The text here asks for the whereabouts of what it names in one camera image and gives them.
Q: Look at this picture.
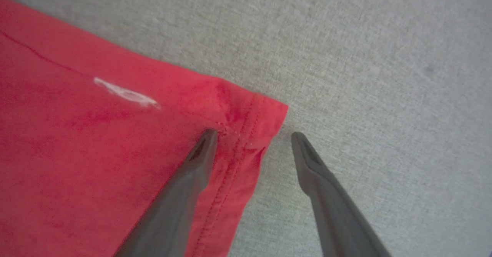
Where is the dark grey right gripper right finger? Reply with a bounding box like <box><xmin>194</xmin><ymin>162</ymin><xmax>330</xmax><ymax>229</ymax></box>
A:
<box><xmin>291</xmin><ymin>132</ymin><xmax>392</xmax><ymax>257</ymax></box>

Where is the grey fabric sofa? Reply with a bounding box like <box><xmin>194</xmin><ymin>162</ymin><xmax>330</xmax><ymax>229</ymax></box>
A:
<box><xmin>0</xmin><ymin>0</ymin><xmax>492</xmax><ymax>257</ymax></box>

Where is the red and white garment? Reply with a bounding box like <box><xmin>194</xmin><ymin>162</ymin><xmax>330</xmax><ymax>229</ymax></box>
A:
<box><xmin>0</xmin><ymin>0</ymin><xmax>289</xmax><ymax>257</ymax></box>

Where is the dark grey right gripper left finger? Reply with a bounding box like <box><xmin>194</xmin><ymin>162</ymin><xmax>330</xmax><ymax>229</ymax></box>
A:
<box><xmin>114</xmin><ymin>129</ymin><xmax>218</xmax><ymax>257</ymax></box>

